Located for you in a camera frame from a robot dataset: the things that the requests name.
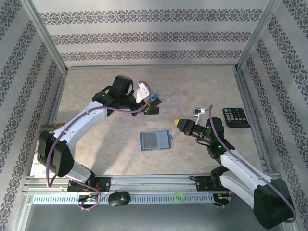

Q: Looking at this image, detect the aluminium side rail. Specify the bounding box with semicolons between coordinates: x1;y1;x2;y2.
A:
234;67;275;174
47;68;69;126

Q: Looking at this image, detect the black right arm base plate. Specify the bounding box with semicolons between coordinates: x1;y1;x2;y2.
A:
195;175;239;192

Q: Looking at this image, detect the aluminium frame post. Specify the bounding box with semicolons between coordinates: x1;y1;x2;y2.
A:
20;0;69;74
234;0;282;72

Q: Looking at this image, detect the printed book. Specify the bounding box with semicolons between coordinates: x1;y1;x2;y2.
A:
30;122;67;178

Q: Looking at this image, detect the aluminium mounting rail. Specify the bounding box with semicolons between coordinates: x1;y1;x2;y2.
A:
23;174;282;193

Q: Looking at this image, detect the black oval mouse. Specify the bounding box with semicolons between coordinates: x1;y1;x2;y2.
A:
108;191;130;207

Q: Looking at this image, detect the black calculator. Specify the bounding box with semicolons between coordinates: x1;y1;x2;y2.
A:
222;107;252;128

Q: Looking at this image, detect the clear acrylic card stand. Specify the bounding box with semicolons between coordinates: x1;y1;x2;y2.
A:
141;95;180;121

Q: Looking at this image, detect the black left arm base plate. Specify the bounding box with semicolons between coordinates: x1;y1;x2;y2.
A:
67;177;111;193

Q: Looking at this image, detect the blue fabric card holder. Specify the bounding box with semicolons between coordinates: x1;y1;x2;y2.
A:
140;130;173;152

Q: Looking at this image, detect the white slotted cable duct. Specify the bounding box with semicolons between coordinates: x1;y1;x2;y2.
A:
32;194;215;205

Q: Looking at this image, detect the small green circuit board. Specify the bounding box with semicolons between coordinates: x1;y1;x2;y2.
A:
78;194;100;203
213;193;233;207

